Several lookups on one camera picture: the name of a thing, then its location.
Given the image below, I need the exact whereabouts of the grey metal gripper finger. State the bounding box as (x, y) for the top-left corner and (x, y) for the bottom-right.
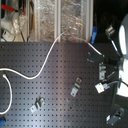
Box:
(99, 63), (106, 80)

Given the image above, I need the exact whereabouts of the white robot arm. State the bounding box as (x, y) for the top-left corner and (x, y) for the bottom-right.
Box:
(88, 22), (128, 97)

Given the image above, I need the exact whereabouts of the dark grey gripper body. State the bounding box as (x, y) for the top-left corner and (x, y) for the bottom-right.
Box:
(88, 53), (118, 66)

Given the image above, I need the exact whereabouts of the white connector block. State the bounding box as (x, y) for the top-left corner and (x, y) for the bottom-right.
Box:
(95, 83), (108, 93)

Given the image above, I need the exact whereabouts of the long white cable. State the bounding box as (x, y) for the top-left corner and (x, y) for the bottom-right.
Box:
(0, 30), (105, 80)

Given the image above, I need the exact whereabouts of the metal cable clip middle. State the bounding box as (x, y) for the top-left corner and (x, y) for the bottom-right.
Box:
(70, 77), (82, 97)

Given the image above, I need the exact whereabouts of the blue clamp handle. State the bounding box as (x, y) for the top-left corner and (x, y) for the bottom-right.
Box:
(91, 26), (98, 44)

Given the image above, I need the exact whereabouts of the short white cable left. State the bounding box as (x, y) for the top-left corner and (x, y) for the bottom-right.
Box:
(0, 73), (14, 115)

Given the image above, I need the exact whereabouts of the grey clamp bottom right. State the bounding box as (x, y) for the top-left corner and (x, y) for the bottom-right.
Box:
(106, 108), (124, 125)

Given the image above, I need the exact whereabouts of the metal cable clip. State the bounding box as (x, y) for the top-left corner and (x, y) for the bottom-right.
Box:
(30, 98), (45, 113)
(70, 77), (82, 97)

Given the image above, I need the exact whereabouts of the metal cable clip left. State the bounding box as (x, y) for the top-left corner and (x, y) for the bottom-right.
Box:
(30, 98), (45, 113)

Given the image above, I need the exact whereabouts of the white device red button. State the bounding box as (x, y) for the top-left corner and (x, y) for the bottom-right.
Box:
(2, 31), (15, 42)

